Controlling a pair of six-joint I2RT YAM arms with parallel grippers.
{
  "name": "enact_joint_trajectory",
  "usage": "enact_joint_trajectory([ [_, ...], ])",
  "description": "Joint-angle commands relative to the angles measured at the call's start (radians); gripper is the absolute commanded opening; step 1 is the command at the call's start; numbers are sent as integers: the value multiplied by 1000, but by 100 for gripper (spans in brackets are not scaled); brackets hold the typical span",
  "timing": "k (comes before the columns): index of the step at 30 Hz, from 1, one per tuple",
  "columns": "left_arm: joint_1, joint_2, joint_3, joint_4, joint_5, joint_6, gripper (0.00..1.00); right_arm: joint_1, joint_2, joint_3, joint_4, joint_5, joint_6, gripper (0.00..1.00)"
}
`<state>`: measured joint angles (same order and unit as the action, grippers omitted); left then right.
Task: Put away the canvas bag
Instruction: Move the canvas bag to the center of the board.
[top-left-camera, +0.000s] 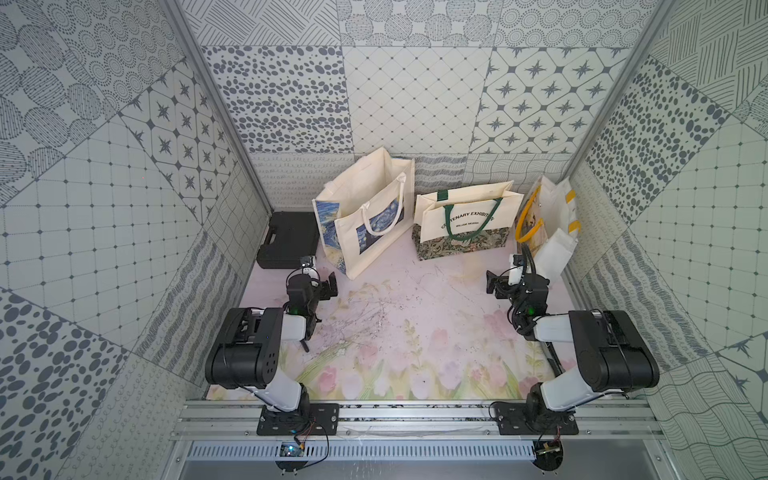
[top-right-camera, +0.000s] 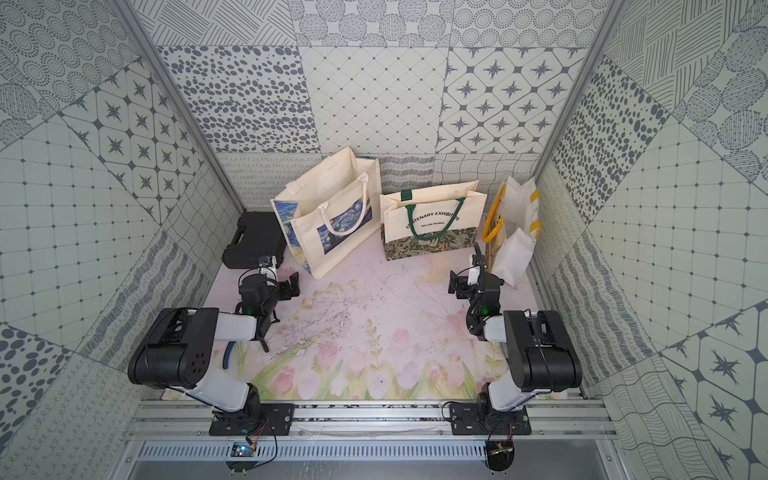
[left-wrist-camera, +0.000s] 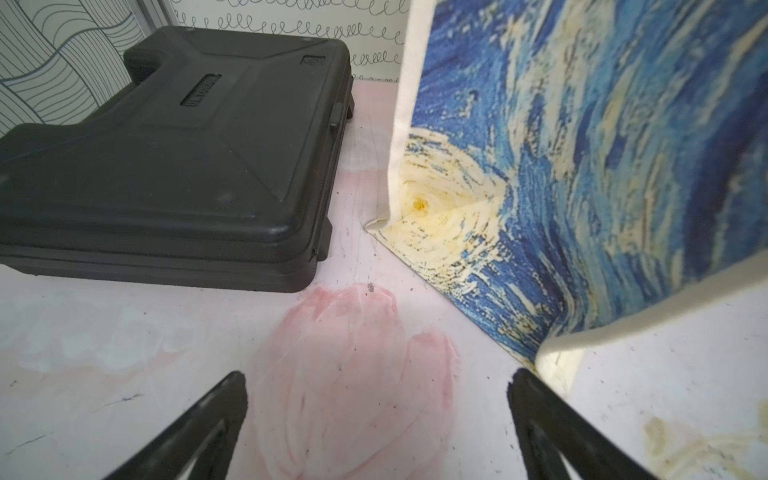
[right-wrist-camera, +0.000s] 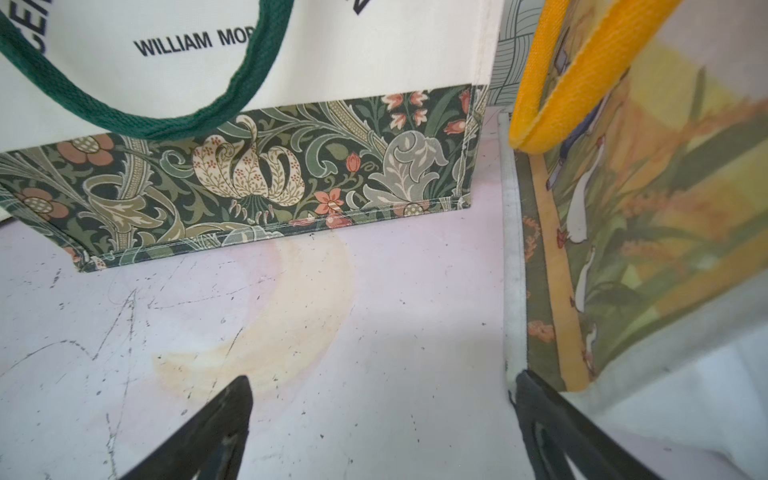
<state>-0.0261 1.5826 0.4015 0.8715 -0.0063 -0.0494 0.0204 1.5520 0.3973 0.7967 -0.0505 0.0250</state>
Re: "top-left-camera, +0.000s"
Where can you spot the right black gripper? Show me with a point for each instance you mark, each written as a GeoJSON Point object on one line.
{"type": "Point", "coordinates": [498, 284]}

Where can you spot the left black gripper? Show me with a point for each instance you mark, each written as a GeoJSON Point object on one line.
{"type": "Point", "coordinates": [327, 287]}

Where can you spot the starry night canvas tote bag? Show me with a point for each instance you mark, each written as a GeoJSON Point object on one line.
{"type": "Point", "coordinates": [365, 209]}

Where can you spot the black tool near right arm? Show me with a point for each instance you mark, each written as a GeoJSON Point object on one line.
{"type": "Point", "coordinates": [553, 359]}

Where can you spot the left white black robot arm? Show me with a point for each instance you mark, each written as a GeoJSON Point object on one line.
{"type": "Point", "coordinates": [245, 353]}

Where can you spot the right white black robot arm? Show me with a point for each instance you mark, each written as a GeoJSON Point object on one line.
{"type": "Point", "coordinates": [611, 355]}

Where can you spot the black plastic tool case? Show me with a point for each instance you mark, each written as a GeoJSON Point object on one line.
{"type": "Point", "coordinates": [290, 237]}

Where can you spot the left small circuit board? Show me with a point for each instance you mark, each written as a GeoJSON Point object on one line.
{"type": "Point", "coordinates": [291, 450]}

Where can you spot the small circuit board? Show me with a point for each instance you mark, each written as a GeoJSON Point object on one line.
{"type": "Point", "coordinates": [291, 450]}
{"type": "Point", "coordinates": [548, 455]}

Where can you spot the right small circuit board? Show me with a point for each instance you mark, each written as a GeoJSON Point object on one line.
{"type": "Point", "coordinates": [548, 455]}

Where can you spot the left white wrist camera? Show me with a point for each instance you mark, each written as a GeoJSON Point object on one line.
{"type": "Point", "coordinates": [308, 264]}

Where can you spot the yellow handled illustrated tote bag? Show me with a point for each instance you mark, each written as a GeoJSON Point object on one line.
{"type": "Point", "coordinates": [549, 226]}

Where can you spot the green handled floral tote bag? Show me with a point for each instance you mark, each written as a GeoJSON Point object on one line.
{"type": "Point", "coordinates": [464, 220]}

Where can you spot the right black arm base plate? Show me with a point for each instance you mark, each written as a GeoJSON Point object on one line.
{"type": "Point", "coordinates": [518, 418]}

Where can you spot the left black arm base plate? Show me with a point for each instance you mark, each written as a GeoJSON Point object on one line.
{"type": "Point", "coordinates": [298, 419]}

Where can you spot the aluminium rail frame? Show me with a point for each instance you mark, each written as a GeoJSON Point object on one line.
{"type": "Point", "coordinates": [607, 418]}

